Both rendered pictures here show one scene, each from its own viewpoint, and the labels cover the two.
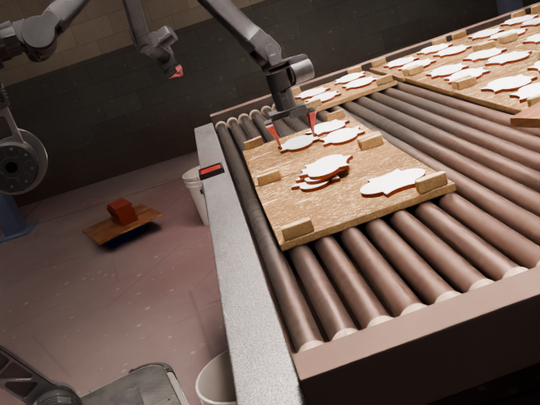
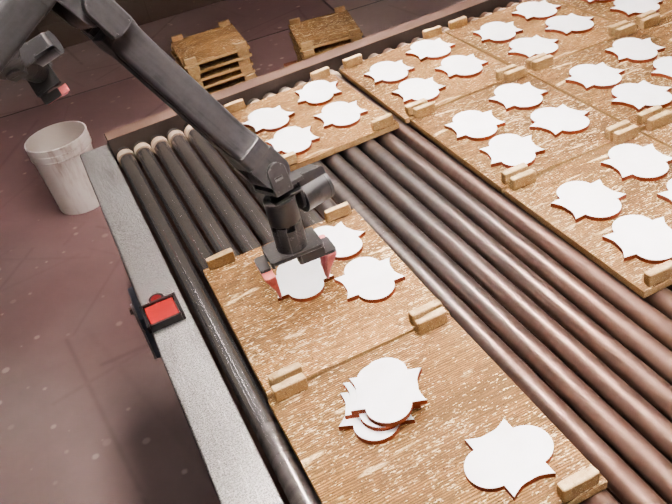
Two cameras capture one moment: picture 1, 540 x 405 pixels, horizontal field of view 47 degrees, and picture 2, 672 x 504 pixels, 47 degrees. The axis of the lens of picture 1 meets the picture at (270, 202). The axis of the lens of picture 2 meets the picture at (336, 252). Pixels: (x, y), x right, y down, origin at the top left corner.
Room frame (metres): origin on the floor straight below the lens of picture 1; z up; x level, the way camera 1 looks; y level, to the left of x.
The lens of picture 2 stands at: (0.57, 0.08, 1.86)
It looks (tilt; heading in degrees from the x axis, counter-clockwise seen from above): 36 degrees down; 346
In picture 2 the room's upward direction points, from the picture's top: 13 degrees counter-clockwise
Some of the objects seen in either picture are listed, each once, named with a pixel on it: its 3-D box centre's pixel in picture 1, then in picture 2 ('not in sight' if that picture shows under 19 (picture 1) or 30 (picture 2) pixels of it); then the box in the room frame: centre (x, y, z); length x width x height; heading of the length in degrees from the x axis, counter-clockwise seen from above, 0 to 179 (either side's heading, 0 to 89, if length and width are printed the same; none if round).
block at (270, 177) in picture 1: (268, 177); (289, 387); (1.48, -0.02, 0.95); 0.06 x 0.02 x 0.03; 92
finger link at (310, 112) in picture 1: (304, 122); (315, 260); (1.70, -0.16, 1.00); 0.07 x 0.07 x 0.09; 0
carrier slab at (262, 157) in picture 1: (307, 149); (316, 292); (1.71, -0.15, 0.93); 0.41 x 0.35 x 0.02; 1
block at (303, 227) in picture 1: (297, 229); not in sight; (1.09, -0.03, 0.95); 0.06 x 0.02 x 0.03; 92
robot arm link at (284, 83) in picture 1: (280, 79); (284, 207); (1.71, -0.13, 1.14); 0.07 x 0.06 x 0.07; 106
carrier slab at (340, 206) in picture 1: (341, 188); (420, 439); (1.29, -0.16, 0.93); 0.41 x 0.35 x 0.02; 2
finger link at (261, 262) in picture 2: (280, 130); (281, 274); (1.70, -0.09, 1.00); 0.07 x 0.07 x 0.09; 0
